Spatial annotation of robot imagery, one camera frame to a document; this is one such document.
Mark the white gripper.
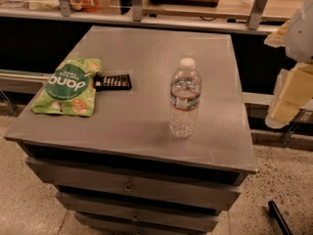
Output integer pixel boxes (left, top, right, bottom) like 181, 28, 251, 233
264, 0, 313, 129

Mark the black rod on floor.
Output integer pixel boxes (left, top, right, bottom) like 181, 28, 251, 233
268, 201, 292, 235

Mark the orange bag on shelf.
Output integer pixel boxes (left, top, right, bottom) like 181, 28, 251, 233
69, 0, 100, 13

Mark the black chocolate bar wrapper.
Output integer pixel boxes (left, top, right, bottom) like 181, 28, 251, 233
94, 74, 132, 91

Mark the grey drawer cabinet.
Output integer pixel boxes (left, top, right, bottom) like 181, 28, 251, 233
6, 26, 256, 235

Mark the wooden shelf counter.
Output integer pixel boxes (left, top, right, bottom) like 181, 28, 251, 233
0, 0, 304, 35

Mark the green snack chip bag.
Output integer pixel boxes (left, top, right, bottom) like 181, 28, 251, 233
31, 58, 103, 118

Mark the clear plastic water bottle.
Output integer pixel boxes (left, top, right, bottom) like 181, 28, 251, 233
169, 58, 201, 138

